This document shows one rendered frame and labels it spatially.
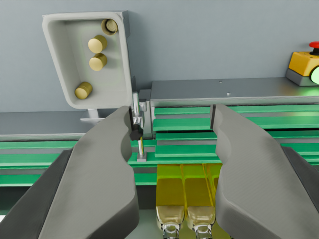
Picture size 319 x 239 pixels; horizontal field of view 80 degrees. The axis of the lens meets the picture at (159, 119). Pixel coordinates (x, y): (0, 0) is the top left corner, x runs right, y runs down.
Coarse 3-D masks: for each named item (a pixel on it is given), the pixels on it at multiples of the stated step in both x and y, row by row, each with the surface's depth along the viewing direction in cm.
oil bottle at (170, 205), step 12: (168, 168) 44; (180, 168) 44; (168, 180) 41; (180, 180) 41; (156, 192) 39; (168, 192) 39; (180, 192) 38; (156, 204) 37; (168, 204) 36; (180, 204) 36; (156, 216) 36; (168, 216) 35; (180, 216) 35; (180, 228) 36
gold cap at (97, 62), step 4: (96, 56) 47; (100, 56) 48; (104, 56) 50; (92, 60) 47; (96, 60) 47; (100, 60) 47; (104, 60) 49; (92, 64) 47; (96, 64) 47; (100, 64) 47; (104, 64) 49; (92, 68) 48; (96, 68) 48; (100, 68) 48
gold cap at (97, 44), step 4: (96, 36) 47; (100, 36) 47; (92, 40) 44; (96, 40) 44; (100, 40) 45; (104, 40) 47; (88, 44) 45; (92, 44) 45; (96, 44) 45; (100, 44) 45; (104, 44) 47; (92, 48) 45; (96, 48) 45; (100, 48) 45; (104, 48) 49; (96, 52) 46
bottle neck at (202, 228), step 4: (196, 228) 35; (200, 228) 34; (204, 228) 34; (208, 228) 34; (196, 232) 34; (200, 232) 33; (204, 232) 33; (208, 232) 33; (196, 236) 34; (200, 236) 33; (204, 236) 33; (208, 236) 33
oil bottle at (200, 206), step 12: (192, 168) 44; (204, 168) 44; (192, 180) 41; (204, 180) 41; (192, 192) 39; (204, 192) 38; (192, 204) 36; (204, 204) 36; (192, 216) 35; (204, 216) 35; (192, 228) 36
